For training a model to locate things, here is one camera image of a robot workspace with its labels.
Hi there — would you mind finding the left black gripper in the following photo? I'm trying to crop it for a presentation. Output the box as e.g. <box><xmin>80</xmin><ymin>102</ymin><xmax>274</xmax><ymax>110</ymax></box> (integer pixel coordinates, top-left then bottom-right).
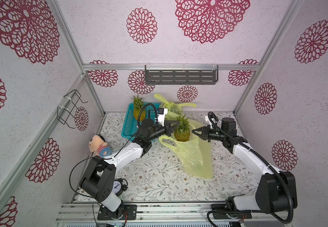
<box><xmin>148</xmin><ymin>120</ymin><xmax>180</xmax><ymax>142</ymax></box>

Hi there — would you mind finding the pineapple back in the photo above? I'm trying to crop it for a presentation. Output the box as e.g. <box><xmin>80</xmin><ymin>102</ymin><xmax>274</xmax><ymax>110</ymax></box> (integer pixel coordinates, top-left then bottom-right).
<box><xmin>132</xmin><ymin>95</ymin><xmax>146</xmax><ymax>122</ymax></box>

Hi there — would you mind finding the pineapple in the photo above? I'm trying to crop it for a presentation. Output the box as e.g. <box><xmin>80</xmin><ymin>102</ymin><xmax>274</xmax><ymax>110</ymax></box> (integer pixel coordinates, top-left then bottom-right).
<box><xmin>174</xmin><ymin>115</ymin><xmax>190</xmax><ymax>142</ymax></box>
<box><xmin>132</xmin><ymin>95</ymin><xmax>146</xmax><ymax>122</ymax></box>

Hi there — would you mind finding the yellow plastic bag top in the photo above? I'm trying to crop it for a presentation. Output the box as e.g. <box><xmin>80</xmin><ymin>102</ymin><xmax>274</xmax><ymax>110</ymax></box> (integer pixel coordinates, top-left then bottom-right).
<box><xmin>154</xmin><ymin>93</ymin><xmax>197</xmax><ymax>120</ymax></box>

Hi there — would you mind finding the yellow plastic bag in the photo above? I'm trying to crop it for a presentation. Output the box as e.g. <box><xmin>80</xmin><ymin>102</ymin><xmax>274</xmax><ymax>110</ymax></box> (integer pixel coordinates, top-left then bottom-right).
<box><xmin>154</xmin><ymin>93</ymin><xmax>197</xmax><ymax>120</ymax></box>
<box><xmin>159</xmin><ymin>133</ymin><xmax>213</xmax><ymax>179</ymax></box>

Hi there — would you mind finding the yellow plastic bag bottom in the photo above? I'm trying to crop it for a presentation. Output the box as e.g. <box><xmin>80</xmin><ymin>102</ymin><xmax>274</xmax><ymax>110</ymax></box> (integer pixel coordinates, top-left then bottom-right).
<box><xmin>159</xmin><ymin>133</ymin><xmax>213</xmax><ymax>179</ymax></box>

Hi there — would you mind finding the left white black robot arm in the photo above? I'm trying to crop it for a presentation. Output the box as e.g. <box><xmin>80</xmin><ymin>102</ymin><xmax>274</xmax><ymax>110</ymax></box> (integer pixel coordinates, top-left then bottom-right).
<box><xmin>79</xmin><ymin>119</ymin><xmax>180</xmax><ymax>215</ymax></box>

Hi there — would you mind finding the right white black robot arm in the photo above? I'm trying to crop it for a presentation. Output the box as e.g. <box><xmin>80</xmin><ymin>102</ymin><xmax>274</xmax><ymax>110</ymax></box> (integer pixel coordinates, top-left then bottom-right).
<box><xmin>192</xmin><ymin>118</ymin><xmax>297</xmax><ymax>215</ymax></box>

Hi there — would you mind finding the teal plastic basket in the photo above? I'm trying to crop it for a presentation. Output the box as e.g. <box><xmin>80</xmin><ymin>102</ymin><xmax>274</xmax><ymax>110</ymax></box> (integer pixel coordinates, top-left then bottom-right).
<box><xmin>121</xmin><ymin>103</ymin><xmax>155</xmax><ymax>141</ymax></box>

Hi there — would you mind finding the plush doll toy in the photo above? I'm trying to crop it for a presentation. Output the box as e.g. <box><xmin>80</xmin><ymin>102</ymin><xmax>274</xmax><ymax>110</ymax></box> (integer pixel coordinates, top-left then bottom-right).
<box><xmin>88</xmin><ymin>134</ymin><xmax>112</xmax><ymax>158</ymax></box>

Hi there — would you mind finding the black alarm clock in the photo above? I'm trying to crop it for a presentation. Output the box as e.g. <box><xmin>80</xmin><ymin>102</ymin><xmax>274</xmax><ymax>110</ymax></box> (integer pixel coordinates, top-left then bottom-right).
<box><xmin>113</xmin><ymin>178</ymin><xmax>128</xmax><ymax>196</ymax></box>

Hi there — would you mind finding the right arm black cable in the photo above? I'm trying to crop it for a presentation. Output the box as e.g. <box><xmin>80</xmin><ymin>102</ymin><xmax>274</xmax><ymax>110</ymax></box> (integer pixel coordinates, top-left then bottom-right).
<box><xmin>206</xmin><ymin>111</ymin><xmax>295</xmax><ymax>227</ymax></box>

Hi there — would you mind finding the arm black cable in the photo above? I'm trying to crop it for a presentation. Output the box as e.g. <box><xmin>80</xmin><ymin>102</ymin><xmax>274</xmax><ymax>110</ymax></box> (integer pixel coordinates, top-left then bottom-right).
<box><xmin>206</xmin><ymin>111</ymin><xmax>295</xmax><ymax>227</ymax></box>
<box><xmin>68</xmin><ymin>103</ymin><xmax>159</xmax><ymax>199</ymax></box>

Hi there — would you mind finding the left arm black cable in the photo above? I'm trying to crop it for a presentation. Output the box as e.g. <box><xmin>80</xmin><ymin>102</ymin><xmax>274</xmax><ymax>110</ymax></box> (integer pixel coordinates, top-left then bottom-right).
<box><xmin>68</xmin><ymin>103</ymin><xmax>159</xmax><ymax>199</ymax></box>

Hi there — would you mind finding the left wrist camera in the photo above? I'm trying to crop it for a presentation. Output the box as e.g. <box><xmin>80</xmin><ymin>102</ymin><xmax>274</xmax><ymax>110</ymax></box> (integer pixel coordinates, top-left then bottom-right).
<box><xmin>157</xmin><ymin>107</ymin><xmax>168</xmax><ymax>126</ymax></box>

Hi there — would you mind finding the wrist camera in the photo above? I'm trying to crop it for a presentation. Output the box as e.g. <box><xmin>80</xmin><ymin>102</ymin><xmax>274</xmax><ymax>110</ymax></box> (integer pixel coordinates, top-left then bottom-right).
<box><xmin>157</xmin><ymin>107</ymin><xmax>168</xmax><ymax>126</ymax></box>
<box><xmin>205</xmin><ymin>115</ymin><xmax>213</xmax><ymax>129</ymax></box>

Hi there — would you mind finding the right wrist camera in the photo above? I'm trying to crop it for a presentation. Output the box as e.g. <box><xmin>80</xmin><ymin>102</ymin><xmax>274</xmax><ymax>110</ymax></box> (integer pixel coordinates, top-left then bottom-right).
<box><xmin>205</xmin><ymin>115</ymin><xmax>213</xmax><ymax>129</ymax></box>

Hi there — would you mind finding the grey wall shelf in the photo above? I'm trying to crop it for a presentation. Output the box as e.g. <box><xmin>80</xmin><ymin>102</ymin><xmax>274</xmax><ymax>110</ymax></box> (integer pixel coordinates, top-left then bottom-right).
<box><xmin>144</xmin><ymin>65</ymin><xmax>218</xmax><ymax>85</ymax></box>

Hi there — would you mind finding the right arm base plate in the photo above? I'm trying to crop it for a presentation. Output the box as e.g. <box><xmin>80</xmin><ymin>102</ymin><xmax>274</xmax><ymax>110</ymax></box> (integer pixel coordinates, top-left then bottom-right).
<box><xmin>211</xmin><ymin>203</ymin><xmax>252</xmax><ymax>220</ymax></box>

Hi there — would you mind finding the black wire wall rack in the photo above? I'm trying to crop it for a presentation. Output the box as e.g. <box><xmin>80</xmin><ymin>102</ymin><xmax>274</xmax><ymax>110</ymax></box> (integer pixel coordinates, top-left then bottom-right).
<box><xmin>56</xmin><ymin>89</ymin><xmax>89</xmax><ymax>131</ymax></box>

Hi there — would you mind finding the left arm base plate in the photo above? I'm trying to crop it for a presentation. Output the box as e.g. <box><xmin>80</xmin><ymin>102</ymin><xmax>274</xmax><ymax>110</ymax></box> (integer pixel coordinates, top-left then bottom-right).
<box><xmin>97</xmin><ymin>204</ymin><xmax>137</xmax><ymax>221</ymax></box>

